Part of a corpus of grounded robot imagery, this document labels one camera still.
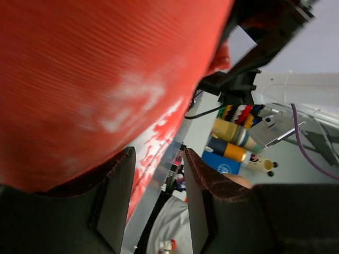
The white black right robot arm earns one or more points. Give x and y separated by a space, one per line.
271 25

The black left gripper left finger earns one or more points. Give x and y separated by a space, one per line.
85 215

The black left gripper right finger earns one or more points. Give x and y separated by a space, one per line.
226 217

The red white tie-dye trousers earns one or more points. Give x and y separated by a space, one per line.
81 80

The colourful stacked toy clutter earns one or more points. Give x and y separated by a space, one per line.
230 139

